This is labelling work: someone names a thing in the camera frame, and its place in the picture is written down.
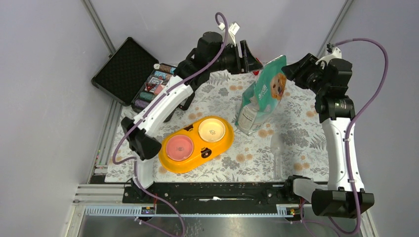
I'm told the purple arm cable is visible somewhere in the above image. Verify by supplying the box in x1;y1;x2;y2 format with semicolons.
299;38;389;236
112;12;230;237

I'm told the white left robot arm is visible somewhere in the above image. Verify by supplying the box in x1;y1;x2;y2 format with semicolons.
118;32;263;203

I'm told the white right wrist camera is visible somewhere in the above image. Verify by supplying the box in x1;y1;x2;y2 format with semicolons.
316;47;342;69

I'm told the clear plastic scoop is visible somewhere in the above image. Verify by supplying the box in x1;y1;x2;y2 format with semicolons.
270;132;285;180

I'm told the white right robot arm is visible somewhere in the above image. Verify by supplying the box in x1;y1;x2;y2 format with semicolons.
282;53;375;219

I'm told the yellow double pet bowl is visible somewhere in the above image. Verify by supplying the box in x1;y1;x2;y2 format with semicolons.
158;116;234;173

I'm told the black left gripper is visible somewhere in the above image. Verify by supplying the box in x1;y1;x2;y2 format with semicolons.
209;41;263;76

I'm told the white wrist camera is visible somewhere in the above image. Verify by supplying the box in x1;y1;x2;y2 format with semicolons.
218;22;240;46
316;47;342;69

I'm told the green dog food bag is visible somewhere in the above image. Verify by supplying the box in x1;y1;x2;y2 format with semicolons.
235;55;287;135

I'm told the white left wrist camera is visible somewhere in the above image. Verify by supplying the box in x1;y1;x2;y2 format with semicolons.
218;22;240;46

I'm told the floral table mat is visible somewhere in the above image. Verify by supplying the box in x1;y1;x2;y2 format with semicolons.
104;63;339;183

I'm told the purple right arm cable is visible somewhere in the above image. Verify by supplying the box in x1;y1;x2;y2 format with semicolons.
299;38;389;236

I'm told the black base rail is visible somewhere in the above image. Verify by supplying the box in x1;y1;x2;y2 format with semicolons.
123;181;328;215

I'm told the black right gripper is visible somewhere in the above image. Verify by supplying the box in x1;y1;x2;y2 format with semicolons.
280;53;328;96

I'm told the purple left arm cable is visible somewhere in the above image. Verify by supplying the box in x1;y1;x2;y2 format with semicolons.
112;12;230;237

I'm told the black poker chip case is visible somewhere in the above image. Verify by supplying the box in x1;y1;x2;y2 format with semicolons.
91;37;175;113

